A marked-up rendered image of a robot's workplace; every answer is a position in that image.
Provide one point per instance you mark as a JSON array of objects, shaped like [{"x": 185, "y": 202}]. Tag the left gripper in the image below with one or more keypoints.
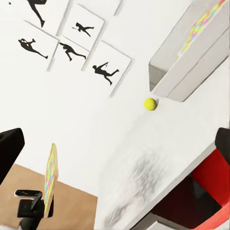
[{"x": 32, "y": 211}]

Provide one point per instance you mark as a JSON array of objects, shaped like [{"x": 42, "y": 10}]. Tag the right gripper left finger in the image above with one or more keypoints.
[{"x": 11, "y": 144}]

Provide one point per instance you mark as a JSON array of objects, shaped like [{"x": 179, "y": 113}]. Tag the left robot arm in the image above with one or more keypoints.
[{"x": 31, "y": 211}]

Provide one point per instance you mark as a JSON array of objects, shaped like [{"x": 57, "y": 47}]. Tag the board game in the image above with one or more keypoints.
[{"x": 180, "y": 53}]

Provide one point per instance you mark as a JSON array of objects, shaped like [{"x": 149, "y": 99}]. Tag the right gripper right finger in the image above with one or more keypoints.
[{"x": 222, "y": 143}]

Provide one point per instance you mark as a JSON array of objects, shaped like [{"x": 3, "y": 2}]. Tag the tennis ball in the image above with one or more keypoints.
[{"x": 150, "y": 104}]

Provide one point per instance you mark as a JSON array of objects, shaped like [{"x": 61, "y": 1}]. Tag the jigsaw puzzle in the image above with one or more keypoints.
[
  {"x": 201, "y": 23},
  {"x": 50, "y": 178}
]

